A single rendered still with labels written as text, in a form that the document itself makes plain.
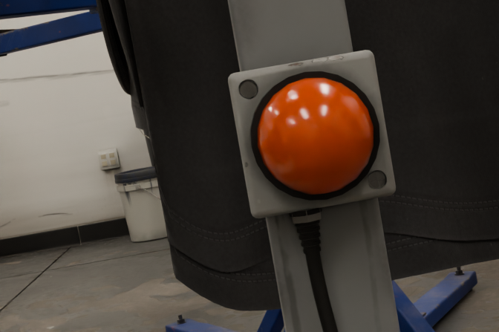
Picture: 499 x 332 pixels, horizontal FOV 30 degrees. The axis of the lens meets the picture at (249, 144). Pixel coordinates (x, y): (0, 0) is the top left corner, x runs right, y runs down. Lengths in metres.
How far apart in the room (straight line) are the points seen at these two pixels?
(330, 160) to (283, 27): 0.06
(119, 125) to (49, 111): 0.40
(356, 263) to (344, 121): 0.07
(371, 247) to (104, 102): 4.98
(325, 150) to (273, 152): 0.02
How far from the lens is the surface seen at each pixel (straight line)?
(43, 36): 2.32
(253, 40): 0.32
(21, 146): 5.39
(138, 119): 0.70
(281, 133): 0.29
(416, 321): 1.83
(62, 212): 5.37
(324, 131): 0.28
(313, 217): 0.32
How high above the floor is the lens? 0.67
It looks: 3 degrees down
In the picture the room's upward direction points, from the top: 10 degrees counter-clockwise
